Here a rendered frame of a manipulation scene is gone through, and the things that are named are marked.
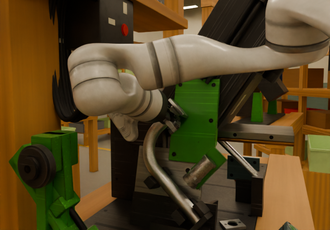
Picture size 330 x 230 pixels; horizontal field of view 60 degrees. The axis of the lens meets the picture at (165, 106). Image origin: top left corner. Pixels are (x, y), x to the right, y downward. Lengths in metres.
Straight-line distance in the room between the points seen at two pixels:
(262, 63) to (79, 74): 0.26
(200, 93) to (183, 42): 0.33
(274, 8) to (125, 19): 0.49
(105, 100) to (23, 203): 0.40
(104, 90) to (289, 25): 0.27
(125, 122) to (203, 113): 0.22
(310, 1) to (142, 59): 0.23
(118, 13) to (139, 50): 0.42
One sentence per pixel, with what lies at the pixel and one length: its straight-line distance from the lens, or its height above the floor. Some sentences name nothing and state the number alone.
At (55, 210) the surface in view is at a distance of 0.59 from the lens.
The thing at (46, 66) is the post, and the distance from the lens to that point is 0.74.
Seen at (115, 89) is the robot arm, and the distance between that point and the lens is 0.40.
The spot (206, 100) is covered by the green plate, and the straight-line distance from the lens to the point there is 0.71.
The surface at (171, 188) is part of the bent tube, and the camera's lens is 0.69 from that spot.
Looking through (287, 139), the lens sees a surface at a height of 1.12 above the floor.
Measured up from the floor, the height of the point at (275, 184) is 0.90.
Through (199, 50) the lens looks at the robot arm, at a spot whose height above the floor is 1.31.
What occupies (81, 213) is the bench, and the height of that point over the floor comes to 0.88.
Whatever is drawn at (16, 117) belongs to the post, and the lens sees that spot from 0.68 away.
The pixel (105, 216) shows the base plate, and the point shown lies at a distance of 0.85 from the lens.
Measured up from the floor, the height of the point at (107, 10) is 1.44.
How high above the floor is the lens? 1.26
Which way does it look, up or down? 5 degrees down
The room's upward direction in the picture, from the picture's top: straight up
